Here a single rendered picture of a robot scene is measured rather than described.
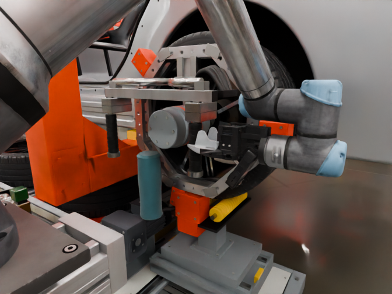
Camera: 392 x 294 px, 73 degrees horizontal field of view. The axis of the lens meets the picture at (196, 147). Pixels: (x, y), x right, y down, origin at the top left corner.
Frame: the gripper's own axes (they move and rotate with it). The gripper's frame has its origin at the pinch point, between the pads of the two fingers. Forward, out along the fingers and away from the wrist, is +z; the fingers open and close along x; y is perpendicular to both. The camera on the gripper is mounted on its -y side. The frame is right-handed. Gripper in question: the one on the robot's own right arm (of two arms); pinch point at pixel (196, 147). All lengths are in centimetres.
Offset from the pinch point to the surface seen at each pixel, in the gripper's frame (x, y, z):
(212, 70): -9.1, 20.2, 0.4
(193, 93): -1.5, 14.1, 1.8
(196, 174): 1.7, -7.1, -1.2
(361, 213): -168, -83, -43
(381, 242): -131, -83, -56
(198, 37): -28.8, 32.9, 18.0
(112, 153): 1.3, -6.5, 33.1
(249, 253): -45, -61, 0
